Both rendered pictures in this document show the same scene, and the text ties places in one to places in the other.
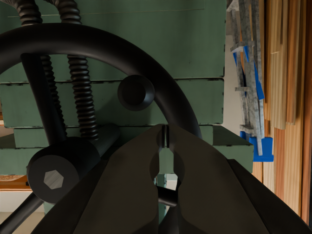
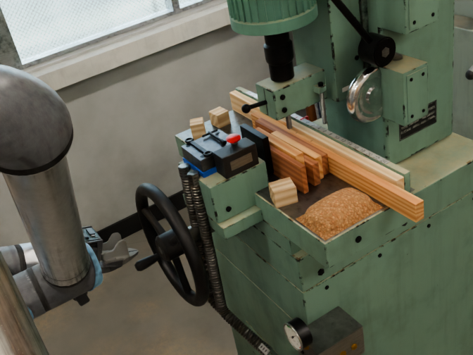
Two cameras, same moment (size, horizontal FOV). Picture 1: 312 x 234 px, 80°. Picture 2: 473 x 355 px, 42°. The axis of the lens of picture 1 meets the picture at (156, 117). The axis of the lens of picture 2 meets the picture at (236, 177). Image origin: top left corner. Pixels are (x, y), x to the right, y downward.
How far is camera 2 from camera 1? 1.44 m
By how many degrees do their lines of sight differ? 75
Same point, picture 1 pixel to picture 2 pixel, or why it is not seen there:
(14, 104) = (291, 271)
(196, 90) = not seen: hidden behind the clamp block
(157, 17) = (232, 260)
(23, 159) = (283, 227)
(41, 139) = (274, 234)
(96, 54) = (169, 276)
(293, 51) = not seen: hidden behind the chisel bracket
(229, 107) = not seen: outside the picture
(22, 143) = (285, 240)
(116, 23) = (248, 272)
